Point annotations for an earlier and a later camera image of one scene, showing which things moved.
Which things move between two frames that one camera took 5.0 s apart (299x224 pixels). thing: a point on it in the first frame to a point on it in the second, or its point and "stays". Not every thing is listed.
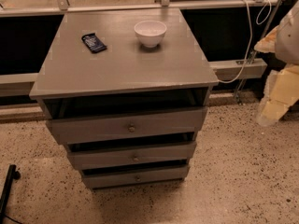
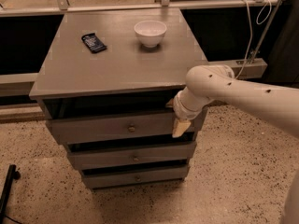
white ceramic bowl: x=150 y=33 stays
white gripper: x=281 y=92 to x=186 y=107
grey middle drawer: x=130 y=155 stays
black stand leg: x=11 y=175 stays
